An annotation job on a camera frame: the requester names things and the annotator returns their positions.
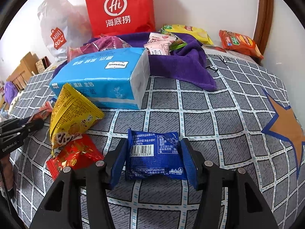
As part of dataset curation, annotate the long pink candy bar wrapper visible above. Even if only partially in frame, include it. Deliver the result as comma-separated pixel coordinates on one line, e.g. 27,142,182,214
27,101,53,123

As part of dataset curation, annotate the red gold candy packet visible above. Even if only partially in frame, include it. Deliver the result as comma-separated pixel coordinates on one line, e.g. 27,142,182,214
47,134,104,180

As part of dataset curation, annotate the yellow triangular snack packet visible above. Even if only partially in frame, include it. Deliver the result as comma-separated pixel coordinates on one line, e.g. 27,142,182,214
49,83,104,157

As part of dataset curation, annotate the pink snack packet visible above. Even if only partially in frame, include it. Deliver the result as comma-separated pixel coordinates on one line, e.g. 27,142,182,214
66,43,101,64

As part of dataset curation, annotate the blue cookie packet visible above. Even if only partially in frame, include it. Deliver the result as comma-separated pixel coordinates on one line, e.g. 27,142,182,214
125,129,187,180

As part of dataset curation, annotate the strawberry lychee jelly packet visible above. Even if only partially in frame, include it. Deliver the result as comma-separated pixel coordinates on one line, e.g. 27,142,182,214
148,32,176,44

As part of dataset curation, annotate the pale pink nougat packet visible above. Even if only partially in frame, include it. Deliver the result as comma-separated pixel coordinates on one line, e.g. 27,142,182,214
144,40,172,55

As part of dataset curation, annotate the green triangular snack packet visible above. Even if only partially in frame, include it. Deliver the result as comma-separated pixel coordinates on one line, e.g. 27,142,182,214
159,29,187,51

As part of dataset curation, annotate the magenta snack packet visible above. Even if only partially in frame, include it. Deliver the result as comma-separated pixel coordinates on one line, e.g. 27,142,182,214
92,36,131,52

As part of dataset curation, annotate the person's left hand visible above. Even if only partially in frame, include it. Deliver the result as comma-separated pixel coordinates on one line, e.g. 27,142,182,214
1,155,14,191

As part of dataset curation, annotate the wooden headboard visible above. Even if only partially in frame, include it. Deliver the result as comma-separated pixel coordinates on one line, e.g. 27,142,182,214
6,52,39,91

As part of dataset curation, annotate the patterned gift box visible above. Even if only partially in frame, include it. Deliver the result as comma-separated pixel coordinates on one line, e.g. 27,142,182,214
35,56,51,73

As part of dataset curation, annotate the grey checked bed sheet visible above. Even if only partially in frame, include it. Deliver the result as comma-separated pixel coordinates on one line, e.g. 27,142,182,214
8,52,305,229

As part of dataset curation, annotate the white Miniso plastic bag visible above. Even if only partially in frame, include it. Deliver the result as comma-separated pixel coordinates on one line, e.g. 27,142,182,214
37,0,92,61

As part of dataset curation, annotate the blue tissue pack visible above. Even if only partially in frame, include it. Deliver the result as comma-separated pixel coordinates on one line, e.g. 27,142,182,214
50,48,150,110

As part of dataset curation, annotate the purple towel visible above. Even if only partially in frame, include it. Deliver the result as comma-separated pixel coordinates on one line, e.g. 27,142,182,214
52,31,218,92

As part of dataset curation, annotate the red paper shopping bag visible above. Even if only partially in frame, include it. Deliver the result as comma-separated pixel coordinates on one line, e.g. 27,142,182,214
85,0,156,36

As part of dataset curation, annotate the orange chips bag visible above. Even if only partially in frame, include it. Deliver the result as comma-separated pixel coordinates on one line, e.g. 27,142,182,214
219,30,264,60

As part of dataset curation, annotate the yellow chips bag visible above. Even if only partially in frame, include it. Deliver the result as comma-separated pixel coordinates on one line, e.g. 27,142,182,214
160,24,214,46

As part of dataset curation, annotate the brown wooden door frame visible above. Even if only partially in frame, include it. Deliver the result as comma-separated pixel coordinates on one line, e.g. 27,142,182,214
253,0,274,54

